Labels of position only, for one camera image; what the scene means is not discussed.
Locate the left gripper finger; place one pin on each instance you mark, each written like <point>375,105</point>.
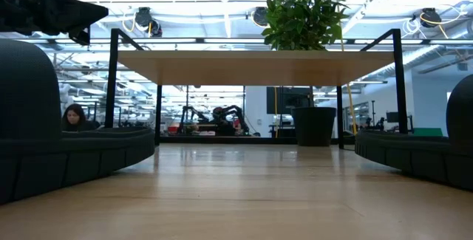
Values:
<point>83,35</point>
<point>70,13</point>

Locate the black background robot arm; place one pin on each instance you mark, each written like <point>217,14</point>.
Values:
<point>190,118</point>
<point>231,118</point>

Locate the person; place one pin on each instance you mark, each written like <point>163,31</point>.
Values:
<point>75,120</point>

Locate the small background monitor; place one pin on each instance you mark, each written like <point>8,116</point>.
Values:
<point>392,117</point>

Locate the green board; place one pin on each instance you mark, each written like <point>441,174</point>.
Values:
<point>428,131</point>

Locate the green plant in black pot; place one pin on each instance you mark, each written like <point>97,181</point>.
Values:
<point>313,127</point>

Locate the black wall monitor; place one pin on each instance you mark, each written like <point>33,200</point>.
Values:
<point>288,99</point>

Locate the wooden shelf with black frame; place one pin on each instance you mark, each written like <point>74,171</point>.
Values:
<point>255,68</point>

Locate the black table frame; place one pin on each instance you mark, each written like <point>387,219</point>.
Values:
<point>221,140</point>

